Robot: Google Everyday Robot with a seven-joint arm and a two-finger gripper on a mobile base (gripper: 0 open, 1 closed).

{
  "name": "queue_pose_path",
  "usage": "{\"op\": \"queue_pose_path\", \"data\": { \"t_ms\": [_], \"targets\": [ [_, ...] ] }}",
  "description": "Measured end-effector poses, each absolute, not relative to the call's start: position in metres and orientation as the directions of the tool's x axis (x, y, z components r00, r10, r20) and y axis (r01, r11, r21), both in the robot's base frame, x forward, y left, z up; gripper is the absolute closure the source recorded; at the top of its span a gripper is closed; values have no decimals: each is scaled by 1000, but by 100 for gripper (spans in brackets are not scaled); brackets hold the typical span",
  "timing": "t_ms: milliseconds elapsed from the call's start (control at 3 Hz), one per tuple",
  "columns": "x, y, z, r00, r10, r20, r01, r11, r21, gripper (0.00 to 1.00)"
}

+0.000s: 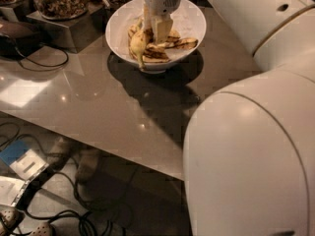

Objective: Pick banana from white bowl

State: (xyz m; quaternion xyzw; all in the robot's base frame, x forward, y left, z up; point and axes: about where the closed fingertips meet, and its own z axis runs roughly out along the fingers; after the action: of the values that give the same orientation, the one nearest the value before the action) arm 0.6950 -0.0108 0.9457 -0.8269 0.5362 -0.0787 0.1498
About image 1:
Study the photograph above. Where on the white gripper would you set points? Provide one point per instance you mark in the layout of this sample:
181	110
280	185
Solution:
159	1

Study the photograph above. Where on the yellow spotted banana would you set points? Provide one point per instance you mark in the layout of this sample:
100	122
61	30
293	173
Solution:
138	44

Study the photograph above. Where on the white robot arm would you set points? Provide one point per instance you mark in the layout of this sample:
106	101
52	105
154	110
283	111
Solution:
249	148

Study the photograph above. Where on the brown banana peels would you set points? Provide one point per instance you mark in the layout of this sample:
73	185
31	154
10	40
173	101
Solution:
155	53

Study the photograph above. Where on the white ceramic bowl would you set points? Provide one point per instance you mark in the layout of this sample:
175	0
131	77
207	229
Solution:
188	20

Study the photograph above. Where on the steel riser block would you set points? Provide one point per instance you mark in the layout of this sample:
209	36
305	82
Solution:
17	12
73	35

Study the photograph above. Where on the steel riser block left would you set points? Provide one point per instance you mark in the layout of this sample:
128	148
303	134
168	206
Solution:
17	12

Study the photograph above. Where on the grey shoe right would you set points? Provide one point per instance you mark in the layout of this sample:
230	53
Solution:
87	165

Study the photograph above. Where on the grey shoe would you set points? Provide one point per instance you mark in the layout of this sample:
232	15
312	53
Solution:
87	165
60	153

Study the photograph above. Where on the grey shoe left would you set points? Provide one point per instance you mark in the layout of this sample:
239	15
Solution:
60	153

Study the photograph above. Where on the blue and white box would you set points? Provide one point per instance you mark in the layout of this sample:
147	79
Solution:
24	161

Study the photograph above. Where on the white flat box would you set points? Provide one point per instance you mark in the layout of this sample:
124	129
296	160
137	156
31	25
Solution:
11	191

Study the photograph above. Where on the beige clog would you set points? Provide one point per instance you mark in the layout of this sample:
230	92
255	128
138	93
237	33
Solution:
43	229
8	220

